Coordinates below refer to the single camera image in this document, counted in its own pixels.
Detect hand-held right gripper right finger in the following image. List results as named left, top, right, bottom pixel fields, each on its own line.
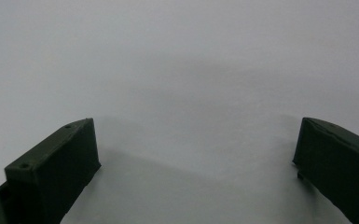
left=292, top=117, right=359, bottom=224

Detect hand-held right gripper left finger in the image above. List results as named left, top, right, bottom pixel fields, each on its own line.
left=0, top=118, right=103, bottom=224

